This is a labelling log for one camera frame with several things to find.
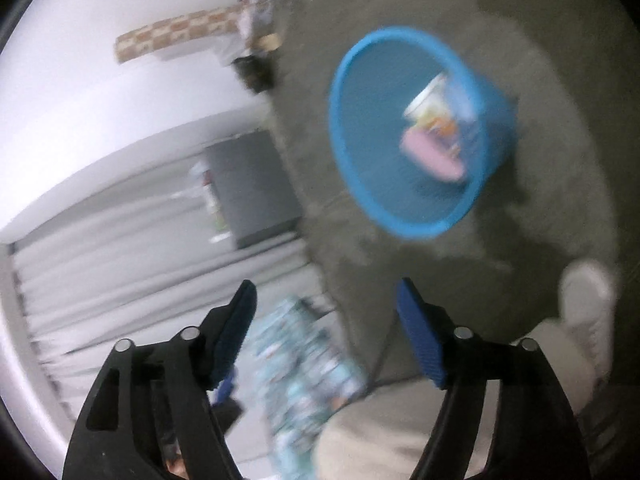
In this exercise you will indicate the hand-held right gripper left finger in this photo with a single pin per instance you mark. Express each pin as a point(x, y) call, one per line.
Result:
point(235, 330)

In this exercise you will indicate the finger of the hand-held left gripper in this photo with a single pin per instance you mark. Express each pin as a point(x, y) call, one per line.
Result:
point(223, 390)

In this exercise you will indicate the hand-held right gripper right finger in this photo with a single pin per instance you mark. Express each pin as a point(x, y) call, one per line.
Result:
point(420, 340)

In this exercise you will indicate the pink packet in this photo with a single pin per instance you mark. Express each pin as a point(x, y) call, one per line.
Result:
point(425, 155)

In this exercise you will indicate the blue mesh waste basket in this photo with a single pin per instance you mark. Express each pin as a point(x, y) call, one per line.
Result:
point(370, 160)

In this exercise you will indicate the printed paper cup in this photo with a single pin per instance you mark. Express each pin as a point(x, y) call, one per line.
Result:
point(435, 110)

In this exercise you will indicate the blue floral blanket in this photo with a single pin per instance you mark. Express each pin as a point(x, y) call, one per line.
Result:
point(305, 375)

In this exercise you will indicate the person's beige trouser leg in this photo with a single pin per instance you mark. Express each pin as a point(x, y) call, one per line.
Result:
point(380, 435)

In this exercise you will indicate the grey curtain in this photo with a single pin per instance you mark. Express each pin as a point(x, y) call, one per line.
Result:
point(125, 270)

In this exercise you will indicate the small white bottle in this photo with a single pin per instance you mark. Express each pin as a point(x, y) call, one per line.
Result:
point(209, 187)

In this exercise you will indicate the grey cabinet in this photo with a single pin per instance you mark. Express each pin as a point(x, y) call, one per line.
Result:
point(250, 185)

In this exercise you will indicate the person's white shoe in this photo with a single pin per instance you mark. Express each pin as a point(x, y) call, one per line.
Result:
point(587, 310)

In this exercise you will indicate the dark brown box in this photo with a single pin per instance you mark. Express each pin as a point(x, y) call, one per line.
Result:
point(252, 72)

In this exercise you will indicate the tan paper scrap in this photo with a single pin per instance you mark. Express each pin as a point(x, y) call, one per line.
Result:
point(267, 42)

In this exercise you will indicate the checkered patterned roll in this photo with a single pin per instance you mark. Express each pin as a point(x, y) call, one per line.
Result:
point(175, 30)

